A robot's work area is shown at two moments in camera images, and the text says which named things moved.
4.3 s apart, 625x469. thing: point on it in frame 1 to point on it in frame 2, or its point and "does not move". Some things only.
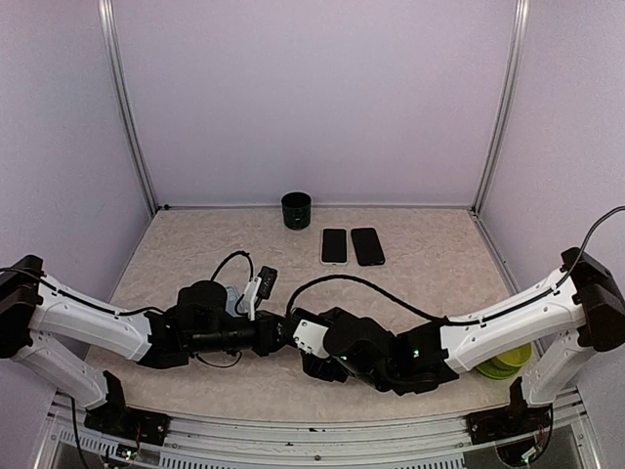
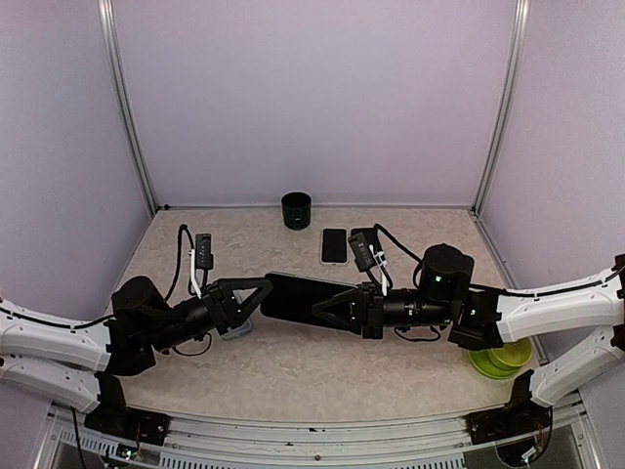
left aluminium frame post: (113, 48) does not move
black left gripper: (268, 340) to (221, 308)
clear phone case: (334, 246) does not move
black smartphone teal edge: (334, 245) does not move
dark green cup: (296, 210) does not move
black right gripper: (313, 366) to (372, 326)
